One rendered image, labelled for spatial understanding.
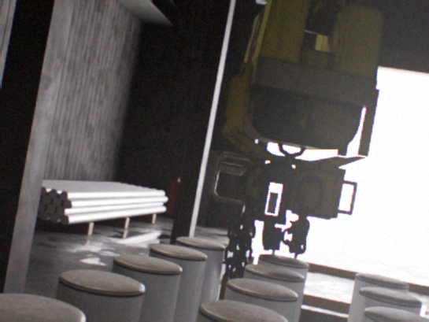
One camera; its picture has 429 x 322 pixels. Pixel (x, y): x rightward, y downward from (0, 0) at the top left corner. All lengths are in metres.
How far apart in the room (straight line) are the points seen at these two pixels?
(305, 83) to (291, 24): 0.18
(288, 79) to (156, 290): 0.76
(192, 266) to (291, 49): 0.69
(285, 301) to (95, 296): 0.45
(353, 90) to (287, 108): 0.20
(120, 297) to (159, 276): 0.28
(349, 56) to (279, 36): 0.22
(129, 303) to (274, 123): 0.91
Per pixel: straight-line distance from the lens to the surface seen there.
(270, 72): 1.81
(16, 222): 4.47
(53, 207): 10.62
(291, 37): 1.84
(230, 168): 2.04
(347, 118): 1.93
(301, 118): 1.89
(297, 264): 1.94
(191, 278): 1.69
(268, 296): 1.34
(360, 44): 1.90
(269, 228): 2.03
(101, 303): 1.12
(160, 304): 1.42
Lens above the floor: 1.60
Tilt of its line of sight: level
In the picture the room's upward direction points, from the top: 10 degrees clockwise
